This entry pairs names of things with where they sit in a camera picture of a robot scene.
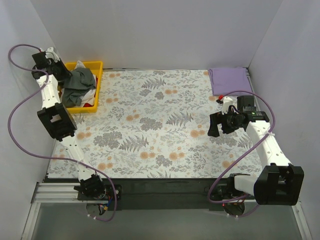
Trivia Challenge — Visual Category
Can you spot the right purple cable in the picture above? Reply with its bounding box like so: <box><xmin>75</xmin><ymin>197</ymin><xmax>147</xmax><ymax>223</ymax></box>
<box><xmin>208</xmin><ymin>90</ymin><xmax>277</xmax><ymax>216</ymax></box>

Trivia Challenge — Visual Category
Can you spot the purple cable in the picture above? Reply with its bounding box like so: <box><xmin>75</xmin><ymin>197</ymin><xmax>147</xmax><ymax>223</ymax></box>
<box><xmin>208</xmin><ymin>90</ymin><xmax>277</xmax><ymax>216</ymax></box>
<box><xmin>7</xmin><ymin>44</ymin><xmax>118</xmax><ymax>223</ymax></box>

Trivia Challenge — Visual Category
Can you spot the folded purple t shirt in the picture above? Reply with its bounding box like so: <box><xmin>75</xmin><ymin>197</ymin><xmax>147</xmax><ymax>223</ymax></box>
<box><xmin>207</xmin><ymin>67</ymin><xmax>252</xmax><ymax>96</ymax></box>

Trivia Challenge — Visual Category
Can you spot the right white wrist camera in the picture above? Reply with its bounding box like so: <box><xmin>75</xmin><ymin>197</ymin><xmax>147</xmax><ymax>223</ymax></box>
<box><xmin>216</xmin><ymin>95</ymin><xmax>233</xmax><ymax>114</ymax></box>

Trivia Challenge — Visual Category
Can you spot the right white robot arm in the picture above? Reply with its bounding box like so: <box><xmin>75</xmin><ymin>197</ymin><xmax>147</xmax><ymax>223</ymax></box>
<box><xmin>207</xmin><ymin>92</ymin><xmax>304</xmax><ymax>206</ymax></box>

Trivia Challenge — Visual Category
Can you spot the white t shirt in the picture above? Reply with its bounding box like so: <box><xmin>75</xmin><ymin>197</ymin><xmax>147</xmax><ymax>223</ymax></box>
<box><xmin>80</xmin><ymin>74</ymin><xmax>97</xmax><ymax>107</ymax></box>

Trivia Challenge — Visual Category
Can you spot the yellow plastic bin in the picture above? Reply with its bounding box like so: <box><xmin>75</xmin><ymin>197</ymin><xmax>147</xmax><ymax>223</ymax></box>
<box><xmin>66</xmin><ymin>61</ymin><xmax>103</xmax><ymax>114</ymax></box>

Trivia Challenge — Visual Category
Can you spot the aluminium rail frame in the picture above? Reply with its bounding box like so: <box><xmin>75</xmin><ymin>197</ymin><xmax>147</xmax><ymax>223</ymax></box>
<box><xmin>19</xmin><ymin>181</ymin><xmax>313</xmax><ymax>240</ymax></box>

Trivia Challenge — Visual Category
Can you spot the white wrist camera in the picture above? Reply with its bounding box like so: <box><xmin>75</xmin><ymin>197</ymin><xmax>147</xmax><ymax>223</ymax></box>
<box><xmin>216</xmin><ymin>95</ymin><xmax>233</xmax><ymax>114</ymax></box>
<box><xmin>39</xmin><ymin>47</ymin><xmax>61</xmax><ymax>65</ymax></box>

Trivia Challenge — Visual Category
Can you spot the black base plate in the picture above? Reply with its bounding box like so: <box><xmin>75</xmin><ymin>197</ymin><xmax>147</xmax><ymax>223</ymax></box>
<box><xmin>77</xmin><ymin>177</ymin><xmax>256</xmax><ymax>212</ymax></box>

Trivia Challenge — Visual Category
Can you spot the red t shirt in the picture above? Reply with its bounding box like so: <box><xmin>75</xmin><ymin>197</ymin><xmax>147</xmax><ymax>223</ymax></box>
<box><xmin>83</xmin><ymin>103</ymin><xmax>92</xmax><ymax>108</ymax></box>

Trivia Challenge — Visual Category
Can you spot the dark grey t shirt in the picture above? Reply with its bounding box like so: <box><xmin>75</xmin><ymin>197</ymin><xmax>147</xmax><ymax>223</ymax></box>
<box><xmin>61</xmin><ymin>67</ymin><xmax>95</xmax><ymax>108</ymax></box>

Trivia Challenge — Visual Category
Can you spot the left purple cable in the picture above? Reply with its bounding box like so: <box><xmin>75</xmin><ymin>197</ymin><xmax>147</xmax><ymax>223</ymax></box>
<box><xmin>7</xmin><ymin>44</ymin><xmax>118</xmax><ymax>223</ymax></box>

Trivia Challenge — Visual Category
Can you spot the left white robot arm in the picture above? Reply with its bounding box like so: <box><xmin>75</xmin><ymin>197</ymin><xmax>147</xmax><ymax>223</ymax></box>
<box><xmin>32</xmin><ymin>47</ymin><xmax>107</xmax><ymax>200</ymax></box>

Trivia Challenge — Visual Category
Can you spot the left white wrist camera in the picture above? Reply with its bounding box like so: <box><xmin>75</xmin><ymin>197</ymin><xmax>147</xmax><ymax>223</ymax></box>
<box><xmin>39</xmin><ymin>47</ymin><xmax>61</xmax><ymax>65</ymax></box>

